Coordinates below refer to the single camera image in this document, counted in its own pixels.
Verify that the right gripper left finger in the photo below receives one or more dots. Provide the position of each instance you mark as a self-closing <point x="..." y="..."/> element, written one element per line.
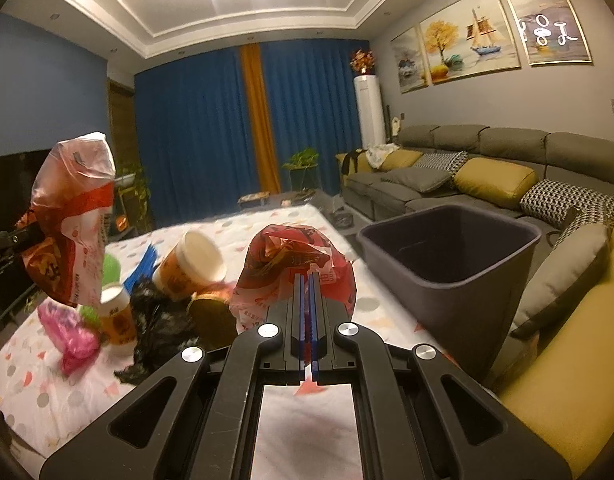
<point x="196" y="417"/>

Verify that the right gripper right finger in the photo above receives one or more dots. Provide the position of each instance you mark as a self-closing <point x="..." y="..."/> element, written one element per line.
<point x="418" y="415"/>

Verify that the pink plastic bag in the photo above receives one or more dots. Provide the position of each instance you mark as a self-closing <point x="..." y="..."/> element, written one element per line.
<point x="77" y="343"/>

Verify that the large paper noodle bowl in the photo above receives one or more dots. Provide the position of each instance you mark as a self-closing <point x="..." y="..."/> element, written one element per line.
<point x="194" y="264"/>

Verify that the blue foam net sleeve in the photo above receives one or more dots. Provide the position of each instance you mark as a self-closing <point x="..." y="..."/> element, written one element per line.
<point x="144" y="269"/>

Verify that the green foam net sleeve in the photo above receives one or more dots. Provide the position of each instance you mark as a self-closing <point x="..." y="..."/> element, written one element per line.
<point x="111" y="274"/>

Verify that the red white plastic bag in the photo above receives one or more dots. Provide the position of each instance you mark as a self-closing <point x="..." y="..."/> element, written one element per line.
<point x="71" y="202"/>

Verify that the dark grey trash bin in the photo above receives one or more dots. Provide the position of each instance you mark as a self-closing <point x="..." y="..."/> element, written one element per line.
<point x="460" y="271"/>

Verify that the black plastic bag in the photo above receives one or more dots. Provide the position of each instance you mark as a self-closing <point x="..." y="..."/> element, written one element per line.
<point x="163" y="329"/>

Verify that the small orange paper cup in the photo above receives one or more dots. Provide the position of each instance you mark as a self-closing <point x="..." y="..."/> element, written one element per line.
<point x="115" y="314"/>

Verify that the grey sectional sofa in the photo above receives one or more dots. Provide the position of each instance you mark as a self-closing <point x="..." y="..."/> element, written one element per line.
<point x="559" y="381"/>

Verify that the patterned white tablecloth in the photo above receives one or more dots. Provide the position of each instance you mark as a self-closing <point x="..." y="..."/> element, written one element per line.
<point x="305" y="432"/>

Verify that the grey cushion near bin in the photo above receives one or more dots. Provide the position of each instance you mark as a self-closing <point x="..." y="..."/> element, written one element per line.
<point x="568" y="273"/>

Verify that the plant on tall stand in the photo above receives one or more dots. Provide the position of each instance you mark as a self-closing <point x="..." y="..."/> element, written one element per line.
<point x="134" y="195"/>

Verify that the yellow sofa cushion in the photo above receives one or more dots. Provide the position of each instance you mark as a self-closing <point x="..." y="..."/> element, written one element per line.
<point x="499" y="183"/>

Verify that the orange curtain strip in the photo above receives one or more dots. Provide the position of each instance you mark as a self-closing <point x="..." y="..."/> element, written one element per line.
<point x="260" y="119"/>

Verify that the far yellow cushion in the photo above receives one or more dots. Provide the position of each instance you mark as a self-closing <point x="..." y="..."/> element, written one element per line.
<point x="400" y="159"/>

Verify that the black white patterned cushion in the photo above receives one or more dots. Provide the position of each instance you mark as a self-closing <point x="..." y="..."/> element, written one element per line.
<point x="550" y="201"/>

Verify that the potted green plant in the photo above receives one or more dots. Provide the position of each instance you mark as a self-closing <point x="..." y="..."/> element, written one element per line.
<point x="303" y="167"/>

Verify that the white standing air conditioner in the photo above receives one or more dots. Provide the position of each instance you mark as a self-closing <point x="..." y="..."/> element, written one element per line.
<point x="370" y="109"/>

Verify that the black television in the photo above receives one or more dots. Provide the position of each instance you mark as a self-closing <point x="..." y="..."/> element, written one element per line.
<point x="17" y="174"/>

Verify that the blue curtain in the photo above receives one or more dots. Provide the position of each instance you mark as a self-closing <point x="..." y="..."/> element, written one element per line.
<point x="194" y="131"/>

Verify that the left landscape painting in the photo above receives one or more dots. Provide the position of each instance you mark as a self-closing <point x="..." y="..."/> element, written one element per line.
<point x="407" y="50"/>

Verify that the landscape painting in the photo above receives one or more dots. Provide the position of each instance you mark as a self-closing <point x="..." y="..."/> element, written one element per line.
<point x="407" y="50"/>
<point x="550" y="31"/>

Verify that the red flower decoration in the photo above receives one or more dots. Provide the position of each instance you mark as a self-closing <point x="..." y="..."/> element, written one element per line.
<point x="362" y="62"/>

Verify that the sailboat tree painting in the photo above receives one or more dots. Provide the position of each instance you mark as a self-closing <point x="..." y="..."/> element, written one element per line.
<point x="468" y="38"/>

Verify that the right landscape painting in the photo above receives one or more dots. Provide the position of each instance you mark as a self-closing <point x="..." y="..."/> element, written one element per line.
<point x="550" y="31"/>

